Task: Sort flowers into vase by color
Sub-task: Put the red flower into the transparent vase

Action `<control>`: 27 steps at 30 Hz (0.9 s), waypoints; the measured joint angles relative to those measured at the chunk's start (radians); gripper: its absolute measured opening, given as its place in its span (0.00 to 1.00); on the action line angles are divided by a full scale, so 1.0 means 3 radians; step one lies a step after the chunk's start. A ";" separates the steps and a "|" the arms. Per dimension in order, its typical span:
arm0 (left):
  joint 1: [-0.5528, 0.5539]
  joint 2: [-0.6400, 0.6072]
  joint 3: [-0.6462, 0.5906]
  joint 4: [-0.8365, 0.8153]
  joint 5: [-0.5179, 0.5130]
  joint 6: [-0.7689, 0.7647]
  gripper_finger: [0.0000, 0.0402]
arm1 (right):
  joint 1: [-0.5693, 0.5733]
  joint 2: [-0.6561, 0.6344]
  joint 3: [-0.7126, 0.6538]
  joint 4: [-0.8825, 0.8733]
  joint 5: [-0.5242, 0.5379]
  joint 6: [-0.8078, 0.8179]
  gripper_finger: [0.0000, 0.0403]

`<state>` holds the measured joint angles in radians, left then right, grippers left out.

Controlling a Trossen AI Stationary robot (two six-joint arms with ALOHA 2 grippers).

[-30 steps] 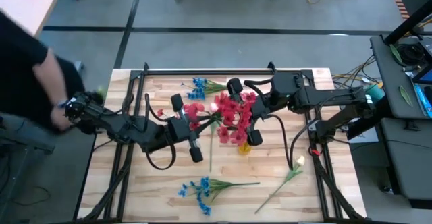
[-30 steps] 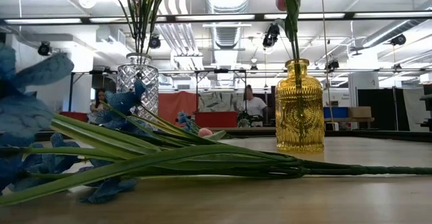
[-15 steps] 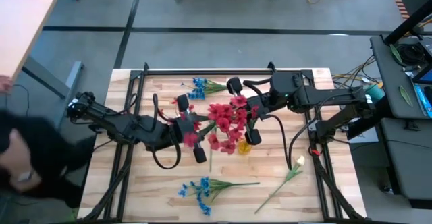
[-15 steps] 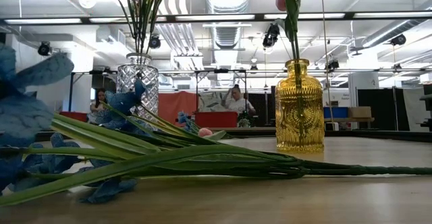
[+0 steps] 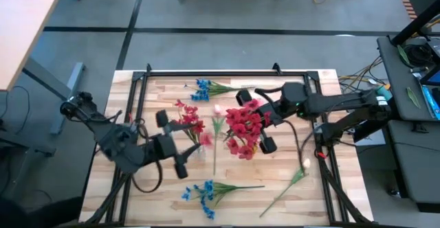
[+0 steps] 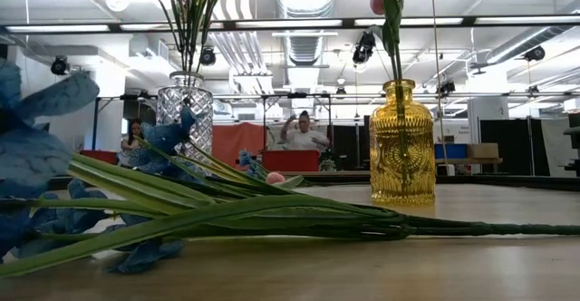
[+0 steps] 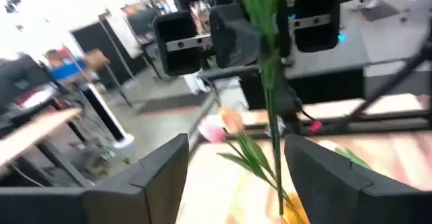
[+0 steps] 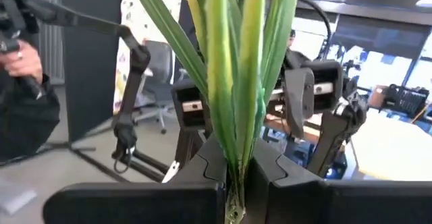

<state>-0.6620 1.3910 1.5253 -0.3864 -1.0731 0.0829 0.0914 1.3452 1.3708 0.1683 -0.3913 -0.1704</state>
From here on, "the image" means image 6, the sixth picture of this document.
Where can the clear cut glass vase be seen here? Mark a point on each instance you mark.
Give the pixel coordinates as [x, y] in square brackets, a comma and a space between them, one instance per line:
[199, 106]

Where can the yellow embossed glass vase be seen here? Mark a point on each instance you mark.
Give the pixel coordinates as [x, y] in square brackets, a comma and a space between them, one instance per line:
[417, 156]

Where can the red artificial flower bunch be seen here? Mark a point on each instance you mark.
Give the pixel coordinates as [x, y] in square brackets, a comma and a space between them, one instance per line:
[190, 42]

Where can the person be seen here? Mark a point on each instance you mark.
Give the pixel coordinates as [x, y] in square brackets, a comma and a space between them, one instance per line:
[303, 140]
[133, 131]

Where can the red plastic bin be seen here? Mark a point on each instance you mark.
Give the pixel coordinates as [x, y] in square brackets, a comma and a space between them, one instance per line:
[102, 156]
[290, 160]

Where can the small dark green ornament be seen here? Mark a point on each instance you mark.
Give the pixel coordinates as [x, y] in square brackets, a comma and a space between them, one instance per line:
[327, 165]

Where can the orange red fabric panel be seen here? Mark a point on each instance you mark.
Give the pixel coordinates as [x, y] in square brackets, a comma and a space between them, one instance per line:
[235, 140]

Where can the black screen panel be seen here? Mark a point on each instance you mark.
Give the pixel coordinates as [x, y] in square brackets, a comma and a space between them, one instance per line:
[349, 142]

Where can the black hanging spotlight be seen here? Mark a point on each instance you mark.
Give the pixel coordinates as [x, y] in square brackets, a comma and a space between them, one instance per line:
[364, 47]
[535, 54]
[447, 87]
[207, 57]
[59, 65]

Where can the blue plastic bin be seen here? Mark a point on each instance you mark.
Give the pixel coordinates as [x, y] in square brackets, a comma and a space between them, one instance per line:
[453, 151]

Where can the white paper sign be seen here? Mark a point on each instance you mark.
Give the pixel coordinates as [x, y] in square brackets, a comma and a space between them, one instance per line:
[462, 131]

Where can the brown cardboard box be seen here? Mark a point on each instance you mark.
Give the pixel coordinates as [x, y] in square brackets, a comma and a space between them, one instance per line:
[483, 150]

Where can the white pillar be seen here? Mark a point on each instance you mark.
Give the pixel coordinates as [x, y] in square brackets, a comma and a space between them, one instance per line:
[487, 110]

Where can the black partition panel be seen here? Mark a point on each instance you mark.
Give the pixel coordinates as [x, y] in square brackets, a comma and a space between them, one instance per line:
[514, 147]

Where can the black machine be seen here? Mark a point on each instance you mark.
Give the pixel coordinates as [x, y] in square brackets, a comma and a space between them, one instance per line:
[574, 142]

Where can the black gantry frame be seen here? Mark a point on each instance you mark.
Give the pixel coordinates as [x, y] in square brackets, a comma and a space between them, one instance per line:
[296, 95]

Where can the silver ventilation duct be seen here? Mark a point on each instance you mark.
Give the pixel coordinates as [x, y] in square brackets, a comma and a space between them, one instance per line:
[306, 47]

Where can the black ceiling light rail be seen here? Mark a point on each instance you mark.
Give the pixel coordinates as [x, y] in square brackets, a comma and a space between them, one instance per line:
[349, 22]

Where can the grey diagonal ventilation duct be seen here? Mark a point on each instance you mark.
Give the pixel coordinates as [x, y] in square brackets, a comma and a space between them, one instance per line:
[521, 45]

